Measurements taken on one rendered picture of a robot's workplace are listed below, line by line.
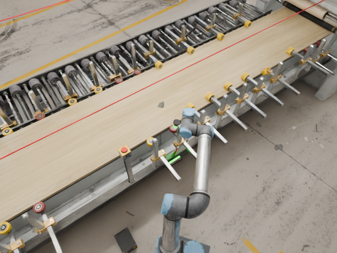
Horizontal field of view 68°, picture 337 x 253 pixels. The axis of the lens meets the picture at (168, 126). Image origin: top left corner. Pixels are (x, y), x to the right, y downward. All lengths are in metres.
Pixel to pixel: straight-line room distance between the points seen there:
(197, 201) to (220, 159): 1.84
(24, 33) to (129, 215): 3.95
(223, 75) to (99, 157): 1.57
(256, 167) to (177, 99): 1.39
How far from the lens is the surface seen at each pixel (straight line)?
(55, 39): 5.17
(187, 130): 1.70
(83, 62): 3.12
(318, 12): 3.98
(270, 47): 3.37
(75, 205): 2.38
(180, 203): 1.40
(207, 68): 2.88
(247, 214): 3.02
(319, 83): 4.42
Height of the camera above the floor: 2.76
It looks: 54 degrees down
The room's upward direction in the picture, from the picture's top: 1 degrees clockwise
